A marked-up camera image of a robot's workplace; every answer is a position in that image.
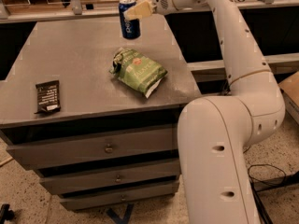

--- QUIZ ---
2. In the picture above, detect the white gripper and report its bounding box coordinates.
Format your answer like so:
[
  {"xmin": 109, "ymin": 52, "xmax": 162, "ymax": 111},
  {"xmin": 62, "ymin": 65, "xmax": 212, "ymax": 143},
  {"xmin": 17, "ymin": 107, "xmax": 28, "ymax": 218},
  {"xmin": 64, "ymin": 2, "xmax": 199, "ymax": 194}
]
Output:
[{"xmin": 124, "ymin": 0, "xmax": 187, "ymax": 21}]

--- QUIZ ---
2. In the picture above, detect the blue pepsi can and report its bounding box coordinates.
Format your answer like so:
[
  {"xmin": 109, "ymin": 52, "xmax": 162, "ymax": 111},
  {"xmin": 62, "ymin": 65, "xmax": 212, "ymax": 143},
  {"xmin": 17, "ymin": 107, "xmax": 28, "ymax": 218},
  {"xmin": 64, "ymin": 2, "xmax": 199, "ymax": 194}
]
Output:
[{"xmin": 119, "ymin": 0, "xmax": 140, "ymax": 39}]

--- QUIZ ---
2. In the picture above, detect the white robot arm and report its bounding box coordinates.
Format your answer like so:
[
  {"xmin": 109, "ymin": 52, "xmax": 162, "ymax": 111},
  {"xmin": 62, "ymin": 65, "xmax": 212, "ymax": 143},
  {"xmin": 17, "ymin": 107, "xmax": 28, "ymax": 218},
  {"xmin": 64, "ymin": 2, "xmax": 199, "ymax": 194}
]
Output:
[{"xmin": 125, "ymin": 0, "xmax": 285, "ymax": 224}]

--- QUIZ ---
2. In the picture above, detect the green jalapeno chip bag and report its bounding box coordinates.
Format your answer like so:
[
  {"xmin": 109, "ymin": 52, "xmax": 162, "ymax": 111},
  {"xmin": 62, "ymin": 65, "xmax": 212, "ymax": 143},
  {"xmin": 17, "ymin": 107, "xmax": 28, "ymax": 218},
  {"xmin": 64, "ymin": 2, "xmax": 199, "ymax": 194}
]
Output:
[{"xmin": 109, "ymin": 48, "xmax": 167, "ymax": 98}]

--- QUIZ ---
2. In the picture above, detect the grey drawer cabinet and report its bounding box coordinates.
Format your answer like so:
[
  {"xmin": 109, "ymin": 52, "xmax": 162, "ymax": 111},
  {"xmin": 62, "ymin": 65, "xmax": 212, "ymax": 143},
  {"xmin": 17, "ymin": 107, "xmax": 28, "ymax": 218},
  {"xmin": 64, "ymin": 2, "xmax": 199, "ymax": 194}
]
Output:
[{"xmin": 0, "ymin": 15, "xmax": 200, "ymax": 200}]

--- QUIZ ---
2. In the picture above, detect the cardboard box at right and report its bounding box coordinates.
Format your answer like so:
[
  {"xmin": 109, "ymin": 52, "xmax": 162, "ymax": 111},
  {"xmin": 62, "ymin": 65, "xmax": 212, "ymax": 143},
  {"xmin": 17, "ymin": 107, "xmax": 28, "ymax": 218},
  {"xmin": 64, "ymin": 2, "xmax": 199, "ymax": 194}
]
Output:
[{"xmin": 279, "ymin": 72, "xmax": 299, "ymax": 124}]

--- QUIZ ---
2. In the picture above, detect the top grey drawer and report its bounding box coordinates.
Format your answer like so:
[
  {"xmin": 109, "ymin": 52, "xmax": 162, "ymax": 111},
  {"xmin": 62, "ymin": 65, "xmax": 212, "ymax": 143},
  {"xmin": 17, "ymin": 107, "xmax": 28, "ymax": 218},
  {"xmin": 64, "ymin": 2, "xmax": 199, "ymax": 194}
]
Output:
[{"xmin": 7, "ymin": 124, "xmax": 177, "ymax": 170}]

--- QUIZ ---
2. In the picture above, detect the grey drawer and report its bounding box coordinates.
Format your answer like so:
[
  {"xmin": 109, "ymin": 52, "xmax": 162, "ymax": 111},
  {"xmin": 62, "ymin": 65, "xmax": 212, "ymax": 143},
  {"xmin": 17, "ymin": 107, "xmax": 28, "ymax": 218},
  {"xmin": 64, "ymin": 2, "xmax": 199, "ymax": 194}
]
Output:
[
  {"xmin": 40, "ymin": 159, "xmax": 180, "ymax": 195},
  {"xmin": 7, "ymin": 124, "xmax": 177, "ymax": 170},
  {"xmin": 60, "ymin": 180, "xmax": 179, "ymax": 211}
]

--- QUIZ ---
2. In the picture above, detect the middle grey drawer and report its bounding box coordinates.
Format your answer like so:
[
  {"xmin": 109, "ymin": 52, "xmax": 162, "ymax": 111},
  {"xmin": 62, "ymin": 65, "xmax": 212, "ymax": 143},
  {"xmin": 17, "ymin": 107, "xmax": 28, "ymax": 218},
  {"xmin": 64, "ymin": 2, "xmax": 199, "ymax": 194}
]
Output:
[{"xmin": 40, "ymin": 159, "xmax": 180, "ymax": 195}]

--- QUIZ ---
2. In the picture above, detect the bottom grey drawer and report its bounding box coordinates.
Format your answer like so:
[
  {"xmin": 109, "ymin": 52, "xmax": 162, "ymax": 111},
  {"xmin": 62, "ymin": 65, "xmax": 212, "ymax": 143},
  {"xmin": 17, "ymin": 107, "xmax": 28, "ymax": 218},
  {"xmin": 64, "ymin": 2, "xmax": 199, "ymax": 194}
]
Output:
[{"xmin": 60, "ymin": 180, "xmax": 179, "ymax": 211}]

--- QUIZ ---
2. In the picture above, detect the black caster at left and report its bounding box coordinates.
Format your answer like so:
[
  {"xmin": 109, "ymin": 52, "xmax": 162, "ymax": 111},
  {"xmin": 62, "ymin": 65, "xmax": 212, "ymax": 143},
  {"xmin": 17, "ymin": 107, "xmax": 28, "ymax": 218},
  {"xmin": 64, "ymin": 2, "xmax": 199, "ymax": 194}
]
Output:
[{"xmin": 0, "ymin": 203, "xmax": 15, "ymax": 224}]

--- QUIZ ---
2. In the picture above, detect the grey metal rail frame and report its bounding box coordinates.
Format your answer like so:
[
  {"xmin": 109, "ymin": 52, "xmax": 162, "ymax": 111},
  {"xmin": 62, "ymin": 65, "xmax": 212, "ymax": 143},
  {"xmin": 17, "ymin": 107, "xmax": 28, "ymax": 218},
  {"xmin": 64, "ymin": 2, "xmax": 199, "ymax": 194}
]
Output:
[{"xmin": 0, "ymin": 0, "xmax": 299, "ymax": 24}]

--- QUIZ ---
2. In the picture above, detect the black floor cable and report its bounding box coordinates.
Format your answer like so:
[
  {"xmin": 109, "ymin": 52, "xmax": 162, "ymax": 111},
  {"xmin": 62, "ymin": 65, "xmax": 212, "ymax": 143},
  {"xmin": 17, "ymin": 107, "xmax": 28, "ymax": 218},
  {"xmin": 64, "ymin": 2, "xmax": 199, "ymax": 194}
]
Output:
[{"xmin": 247, "ymin": 163, "xmax": 288, "ymax": 224}]

